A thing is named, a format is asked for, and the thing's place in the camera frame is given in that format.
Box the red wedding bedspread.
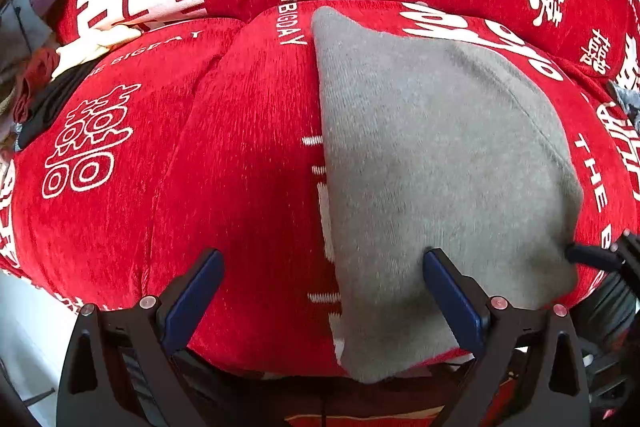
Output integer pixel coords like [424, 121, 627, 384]
[1, 1, 639, 376]

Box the black cloth item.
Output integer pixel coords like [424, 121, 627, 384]
[16, 57, 101, 150]

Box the grey cloth at right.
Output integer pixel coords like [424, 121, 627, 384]
[608, 81, 640, 133]

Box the cream cloth item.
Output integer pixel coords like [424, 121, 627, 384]
[51, 25, 142, 80]

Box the grey knit garment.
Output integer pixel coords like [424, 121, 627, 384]
[311, 8, 582, 383]

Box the pile of clothes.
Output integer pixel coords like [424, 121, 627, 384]
[1, 0, 61, 140]

